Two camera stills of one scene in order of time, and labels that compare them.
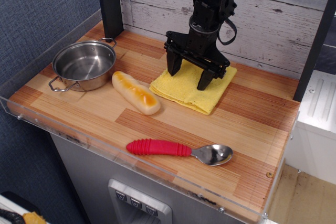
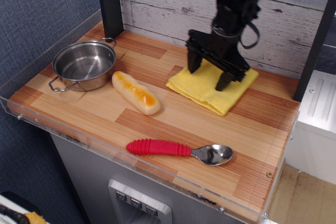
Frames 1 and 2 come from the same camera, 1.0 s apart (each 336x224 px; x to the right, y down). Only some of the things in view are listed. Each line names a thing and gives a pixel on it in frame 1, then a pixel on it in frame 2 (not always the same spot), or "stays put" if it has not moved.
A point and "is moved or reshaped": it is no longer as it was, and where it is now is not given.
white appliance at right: (312, 147) stays put
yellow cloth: (182, 87) is moved or reshaped
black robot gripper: (199, 48) -> (220, 48)
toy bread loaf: (140, 95) stays put
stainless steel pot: (86, 64) stays put
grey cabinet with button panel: (111, 191) stays put
